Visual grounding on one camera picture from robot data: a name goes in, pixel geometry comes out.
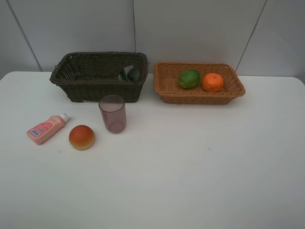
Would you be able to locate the round bread bun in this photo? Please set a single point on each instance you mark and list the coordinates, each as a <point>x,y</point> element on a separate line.
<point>81,137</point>

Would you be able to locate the dark brown wicker basket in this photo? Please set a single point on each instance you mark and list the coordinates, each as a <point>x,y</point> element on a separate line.
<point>90,76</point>

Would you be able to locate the green lime fruit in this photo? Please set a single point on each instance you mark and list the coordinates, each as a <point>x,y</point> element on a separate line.
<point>189,79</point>

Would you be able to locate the translucent purple plastic cup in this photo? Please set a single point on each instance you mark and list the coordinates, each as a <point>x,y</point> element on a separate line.
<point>112,108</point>

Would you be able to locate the black pump bottle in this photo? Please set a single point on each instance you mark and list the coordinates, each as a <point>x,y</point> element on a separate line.
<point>129,74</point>

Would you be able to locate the light orange wicker basket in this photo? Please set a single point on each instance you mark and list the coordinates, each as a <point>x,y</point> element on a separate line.
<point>166,75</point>

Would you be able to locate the pink lotion bottle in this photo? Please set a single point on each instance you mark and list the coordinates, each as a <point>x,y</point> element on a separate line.
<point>43,131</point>

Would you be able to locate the orange tangerine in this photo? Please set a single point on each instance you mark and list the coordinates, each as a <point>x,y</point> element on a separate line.
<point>212,82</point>

